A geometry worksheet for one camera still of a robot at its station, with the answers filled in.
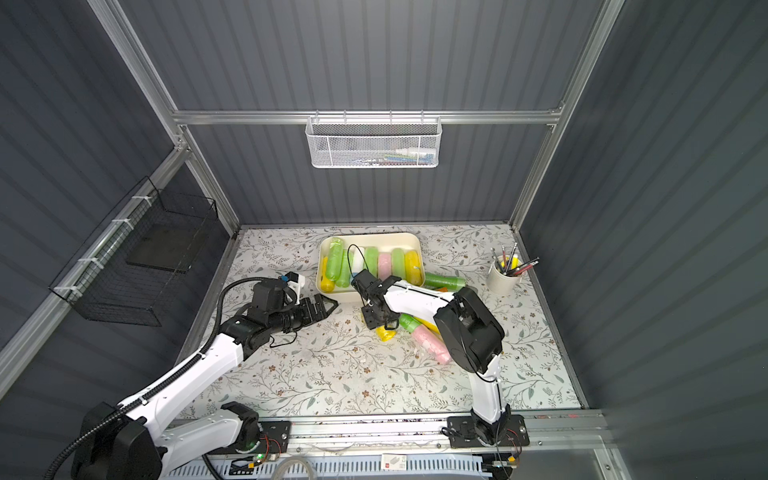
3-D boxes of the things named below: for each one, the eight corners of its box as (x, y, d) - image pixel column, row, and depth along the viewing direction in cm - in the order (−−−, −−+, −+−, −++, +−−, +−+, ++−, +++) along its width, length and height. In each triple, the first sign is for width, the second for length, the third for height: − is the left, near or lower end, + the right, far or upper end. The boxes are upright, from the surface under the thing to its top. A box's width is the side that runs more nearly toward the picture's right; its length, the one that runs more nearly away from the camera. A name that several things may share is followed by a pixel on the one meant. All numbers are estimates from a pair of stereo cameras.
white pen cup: (486, 297, 102) (496, 277, 93) (481, 275, 108) (489, 254, 98) (516, 297, 102) (528, 277, 93) (509, 275, 108) (520, 254, 98)
